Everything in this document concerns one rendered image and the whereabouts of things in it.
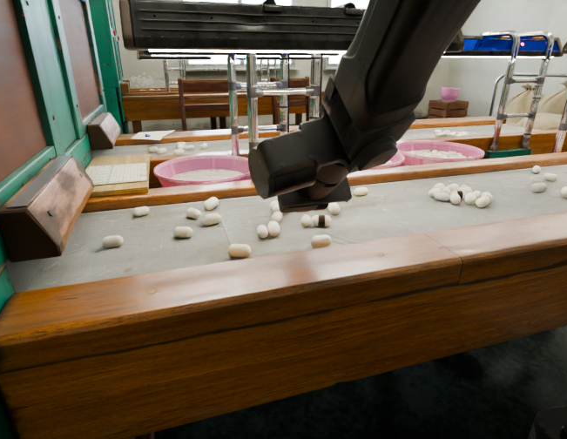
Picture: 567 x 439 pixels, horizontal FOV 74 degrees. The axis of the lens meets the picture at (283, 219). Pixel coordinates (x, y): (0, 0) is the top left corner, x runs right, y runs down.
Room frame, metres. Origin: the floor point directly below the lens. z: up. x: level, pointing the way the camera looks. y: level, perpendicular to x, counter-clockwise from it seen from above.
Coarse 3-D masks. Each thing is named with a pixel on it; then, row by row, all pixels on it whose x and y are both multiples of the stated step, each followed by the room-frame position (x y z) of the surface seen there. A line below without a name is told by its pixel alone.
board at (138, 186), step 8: (96, 160) 1.00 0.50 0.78; (104, 160) 1.00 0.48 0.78; (112, 160) 1.00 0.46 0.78; (120, 160) 1.00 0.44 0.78; (128, 160) 1.00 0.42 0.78; (136, 160) 1.00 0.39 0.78; (144, 160) 1.00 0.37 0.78; (112, 184) 0.79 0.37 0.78; (120, 184) 0.79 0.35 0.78; (128, 184) 0.79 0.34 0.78; (136, 184) 0.79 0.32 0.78; (144, 184) 0.79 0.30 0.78; (96, 192) 0.74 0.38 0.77; (104, 192) 0.74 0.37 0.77; (112, 192) 0.75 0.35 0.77; (120, 192) 0.75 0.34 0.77; (128, 192) 0.76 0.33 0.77; (136, 192) 0.76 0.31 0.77
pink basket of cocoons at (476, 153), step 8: (400, 144) 1.27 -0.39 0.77; (408, 144) 1.30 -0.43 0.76; (416, 144) 1.31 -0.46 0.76; (424, 144) 1.31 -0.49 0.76; (432, 144) 1.30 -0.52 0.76; (440, 144) 1.30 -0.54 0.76; (448, 144) 1.28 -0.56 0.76; (456, 144) 1.27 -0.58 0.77; (400, 152) 1.15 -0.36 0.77; (456, 152) 1.25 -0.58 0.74; (464, 152) 1.23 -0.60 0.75; (472, 152) 1.20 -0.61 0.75; (480, 152) 1.16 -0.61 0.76; (408, 160) 1.12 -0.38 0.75; (416, 160) 1.10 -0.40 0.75; (424, 160) 1.08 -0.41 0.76; (432, 160) 1.07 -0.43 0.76; (440, 160) 1.06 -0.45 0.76; (448, 160) 1.05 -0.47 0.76; (456, 160) 1.05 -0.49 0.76; (464, 160) 1.05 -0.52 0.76
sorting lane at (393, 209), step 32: (352, 192) 0.84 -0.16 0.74; (384, 192) 0.84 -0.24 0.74; (416, 192) 0.84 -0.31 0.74; (512, 192) 0.84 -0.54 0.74; (544, 192) 0.84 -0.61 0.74; (96, 224) 0.65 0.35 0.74; (128, 224) 0.65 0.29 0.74; (160, 224) 0.65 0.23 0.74; (192, 224) 0.65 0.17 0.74; (224, 224) 0.65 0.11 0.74; (256, 224) 0.65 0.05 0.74; (288, 224) 0.65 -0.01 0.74; (352, 224) 0.65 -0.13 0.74; (384, 224) 0.65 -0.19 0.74; (416, 224) 0.65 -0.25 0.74; (448, 224) 0.65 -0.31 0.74; (480, 224) 0.65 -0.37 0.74; (64, 256) 0.53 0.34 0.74; (96, 256) 0.53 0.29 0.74; (128, 256) 0.53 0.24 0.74; (160, 256) 0.53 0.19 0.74; (192, 256) 0.53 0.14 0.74; (224, 256) 0.53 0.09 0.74; (256, 256) 0.53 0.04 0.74; (32, 288) 0.43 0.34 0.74
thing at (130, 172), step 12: (96, 168) 0.91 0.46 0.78; (108, 168) 0.91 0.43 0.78; (120, 168) 0.91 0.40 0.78; (132, 168) 0.91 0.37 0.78; (144, 168) 0.91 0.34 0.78; (96, 180) 0.81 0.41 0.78; (108, 180) 0.81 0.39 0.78; (120, 180) 0.81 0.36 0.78; (132, 180) 0.81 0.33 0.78; (144, 180) 0.81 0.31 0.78
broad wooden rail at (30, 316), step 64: (320, 256) 0.48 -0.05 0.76; (384, 256) 0.48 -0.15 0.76; (448, 256) 0.48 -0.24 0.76; (512, 256) 0.50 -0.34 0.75; (0, 320) 0.33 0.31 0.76; (64, 320) 0.33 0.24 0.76; (128, 320) 0.34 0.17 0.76; (192, 320) 0.36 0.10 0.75; (256, 320) 0.38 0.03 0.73; (320, 320) 0.41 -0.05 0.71; (384, 320) 0.44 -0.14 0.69; (448, 320) 0.47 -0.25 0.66; (512, 320) 0.51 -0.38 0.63; (0, 384) 0.30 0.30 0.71; (64, 384) 0.32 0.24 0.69; (128, 384) 0.34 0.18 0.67; (192, 384) 0.36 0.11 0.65; (256, 384) 0.38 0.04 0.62; (320, 384) 0.41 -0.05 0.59
